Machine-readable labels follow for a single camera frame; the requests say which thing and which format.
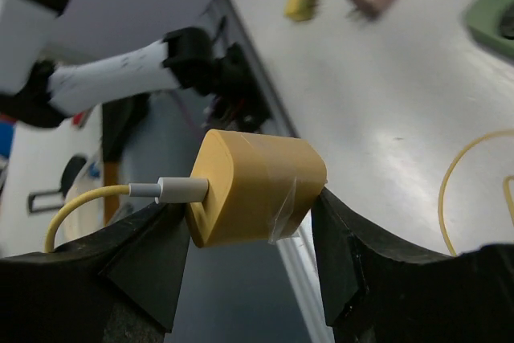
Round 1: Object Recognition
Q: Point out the yellow plug adapter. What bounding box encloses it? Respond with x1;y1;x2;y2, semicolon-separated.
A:
284;0;319;22

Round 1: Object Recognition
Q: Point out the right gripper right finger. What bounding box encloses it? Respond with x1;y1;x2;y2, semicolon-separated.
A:
312;190;513;342

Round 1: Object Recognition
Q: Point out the orange charger plug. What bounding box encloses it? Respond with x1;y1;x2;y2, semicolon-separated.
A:
186;129;327;248

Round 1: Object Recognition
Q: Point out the aluminium front rail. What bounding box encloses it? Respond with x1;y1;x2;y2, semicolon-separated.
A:
207;0;334;342

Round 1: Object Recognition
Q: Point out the green power strip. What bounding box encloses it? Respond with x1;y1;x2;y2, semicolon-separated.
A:
463;0;513;59

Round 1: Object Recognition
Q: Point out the yellow thin cable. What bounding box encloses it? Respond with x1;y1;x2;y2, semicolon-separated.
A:
43;129;514;258

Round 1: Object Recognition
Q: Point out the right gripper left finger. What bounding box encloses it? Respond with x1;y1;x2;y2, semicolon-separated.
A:
1;204;190;342

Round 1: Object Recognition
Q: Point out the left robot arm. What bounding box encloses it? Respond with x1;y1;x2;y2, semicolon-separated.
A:
1;0;271;133

